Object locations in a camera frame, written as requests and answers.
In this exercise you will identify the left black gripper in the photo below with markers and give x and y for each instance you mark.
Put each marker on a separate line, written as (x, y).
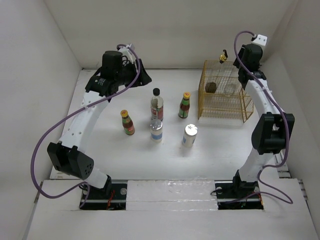
(143, 79)

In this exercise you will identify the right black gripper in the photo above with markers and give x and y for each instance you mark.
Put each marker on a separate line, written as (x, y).
(241, 53)

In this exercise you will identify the clear oil bottle gold spout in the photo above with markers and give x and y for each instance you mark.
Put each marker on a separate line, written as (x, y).
(230, 84)

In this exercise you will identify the black cap red label bottle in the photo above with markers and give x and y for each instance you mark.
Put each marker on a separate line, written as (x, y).
(157, 105)

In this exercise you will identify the silver lid shaker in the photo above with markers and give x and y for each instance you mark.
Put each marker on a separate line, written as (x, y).
(156, 130)
(189, 136)

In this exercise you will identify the green red sauce bottle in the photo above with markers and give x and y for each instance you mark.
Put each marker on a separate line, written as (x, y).
(127, 123)
(184, 105)

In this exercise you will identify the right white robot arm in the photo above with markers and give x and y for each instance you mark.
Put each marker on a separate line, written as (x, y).
(269, 136)

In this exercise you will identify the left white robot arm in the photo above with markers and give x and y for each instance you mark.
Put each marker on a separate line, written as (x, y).
(68, 154)

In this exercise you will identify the white foam block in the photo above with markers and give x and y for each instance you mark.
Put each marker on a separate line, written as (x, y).
(171, 195)

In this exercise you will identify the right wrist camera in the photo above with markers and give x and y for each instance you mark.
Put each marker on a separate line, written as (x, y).
(260, 40)

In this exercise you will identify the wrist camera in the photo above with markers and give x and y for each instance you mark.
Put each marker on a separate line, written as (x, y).
(130, 46)
(260, 40)

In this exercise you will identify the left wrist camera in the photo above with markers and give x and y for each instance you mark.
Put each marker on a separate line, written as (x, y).
(130, 46)

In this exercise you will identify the yellow wire rack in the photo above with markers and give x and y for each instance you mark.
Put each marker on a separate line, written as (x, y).
(212, 103)

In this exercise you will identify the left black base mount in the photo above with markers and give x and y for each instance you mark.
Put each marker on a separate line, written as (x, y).
(96, 199)

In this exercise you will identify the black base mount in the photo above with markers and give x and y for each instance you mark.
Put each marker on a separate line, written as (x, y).
(231, 198)
(96, 199)

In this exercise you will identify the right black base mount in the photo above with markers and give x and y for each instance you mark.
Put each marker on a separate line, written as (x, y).
(231, 198)

